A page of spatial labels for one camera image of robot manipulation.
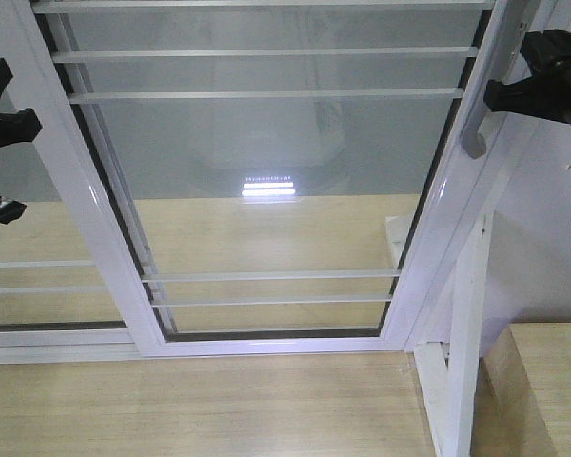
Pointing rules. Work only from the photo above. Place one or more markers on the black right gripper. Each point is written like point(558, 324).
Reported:
point(546, 94)

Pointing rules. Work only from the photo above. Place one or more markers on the white sliding glass door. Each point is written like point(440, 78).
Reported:
point(251, 151)

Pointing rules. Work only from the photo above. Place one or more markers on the light wooden box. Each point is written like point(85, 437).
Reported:
point(529, 371)

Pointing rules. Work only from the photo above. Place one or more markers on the white door frame post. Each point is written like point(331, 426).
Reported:
point(480, 155)

